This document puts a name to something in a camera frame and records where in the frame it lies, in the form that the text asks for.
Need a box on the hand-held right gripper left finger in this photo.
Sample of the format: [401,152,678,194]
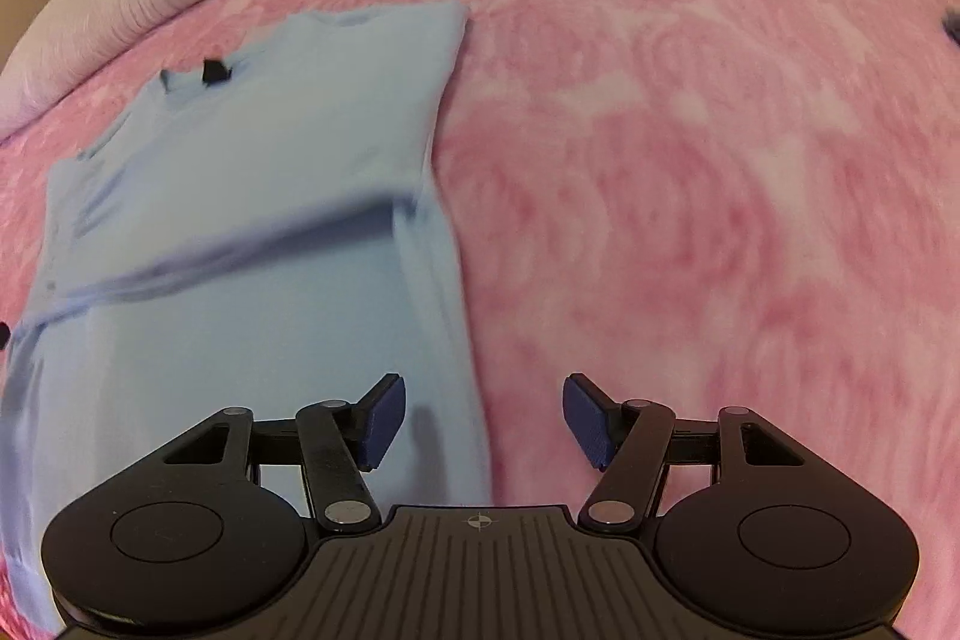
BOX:
[161,374,407,532]

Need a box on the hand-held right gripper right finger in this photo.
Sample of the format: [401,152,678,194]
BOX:
[562,374,803,532]

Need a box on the light blue t-shirt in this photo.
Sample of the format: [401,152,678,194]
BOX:
[0,0,496,611]

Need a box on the pink patterned blanket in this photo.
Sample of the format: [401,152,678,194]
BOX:
[0,0,960,640]

